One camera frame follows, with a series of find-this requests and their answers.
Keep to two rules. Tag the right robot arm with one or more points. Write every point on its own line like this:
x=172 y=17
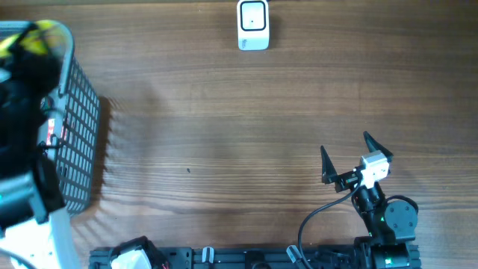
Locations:
x=390 y=221

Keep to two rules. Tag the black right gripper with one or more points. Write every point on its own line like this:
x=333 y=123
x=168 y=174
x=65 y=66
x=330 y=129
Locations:
x=345 y=180

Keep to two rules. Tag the yellow mentos gum jar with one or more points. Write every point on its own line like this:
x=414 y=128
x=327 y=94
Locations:
x=40 y=37

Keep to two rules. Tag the white barcode scanner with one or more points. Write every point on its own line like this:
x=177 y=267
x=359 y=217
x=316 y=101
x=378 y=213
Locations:
x=253 y=25

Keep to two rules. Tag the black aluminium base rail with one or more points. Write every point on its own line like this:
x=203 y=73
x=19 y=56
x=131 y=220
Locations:
x=242 y=258

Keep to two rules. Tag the grey plastic mesh basket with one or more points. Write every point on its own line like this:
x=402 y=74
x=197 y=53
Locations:
x=68 y=137

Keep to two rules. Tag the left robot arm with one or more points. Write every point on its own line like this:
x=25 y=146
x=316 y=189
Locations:
x=35 y=226

